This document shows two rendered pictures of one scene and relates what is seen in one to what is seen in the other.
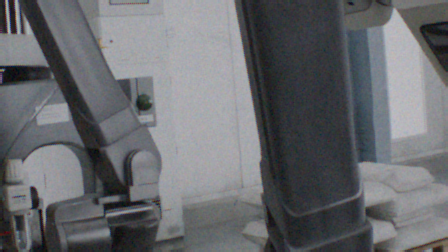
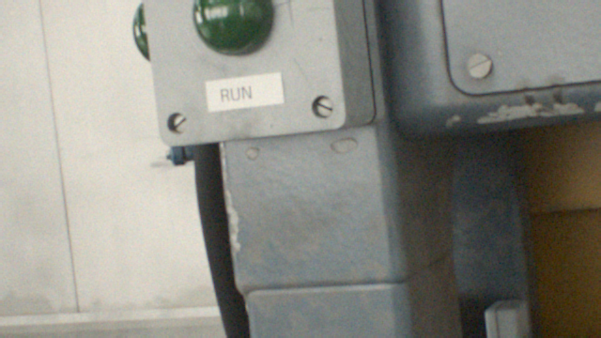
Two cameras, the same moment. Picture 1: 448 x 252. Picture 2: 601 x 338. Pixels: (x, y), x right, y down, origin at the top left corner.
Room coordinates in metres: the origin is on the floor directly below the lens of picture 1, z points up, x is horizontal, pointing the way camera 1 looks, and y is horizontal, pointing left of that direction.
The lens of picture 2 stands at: (1.51, -0.21, 1.25)
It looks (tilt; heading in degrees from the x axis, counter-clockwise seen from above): 3 degrees down; 140
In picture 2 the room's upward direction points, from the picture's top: 7 degrees counter-clockwise
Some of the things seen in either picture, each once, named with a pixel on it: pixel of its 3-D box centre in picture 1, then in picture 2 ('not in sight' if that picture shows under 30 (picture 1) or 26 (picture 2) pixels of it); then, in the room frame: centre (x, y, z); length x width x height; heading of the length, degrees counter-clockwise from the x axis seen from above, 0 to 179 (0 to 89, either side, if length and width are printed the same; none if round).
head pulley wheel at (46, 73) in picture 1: (26, 76); not in sight; (1.09, 0.26, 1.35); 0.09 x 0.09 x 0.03
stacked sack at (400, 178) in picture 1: (380, 176); not in sight; (4.22, -1.33, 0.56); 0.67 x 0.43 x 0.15; 28
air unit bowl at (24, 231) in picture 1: (21, 231); not in sight; (0.96, 0.26, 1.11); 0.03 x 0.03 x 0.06
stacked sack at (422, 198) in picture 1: (402, 198); not in sight; (4.02, -1.42, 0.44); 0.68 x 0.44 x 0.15; 118
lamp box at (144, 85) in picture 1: (134, 102); (261, 16); (1.14, 0.08, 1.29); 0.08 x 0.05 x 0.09; 28
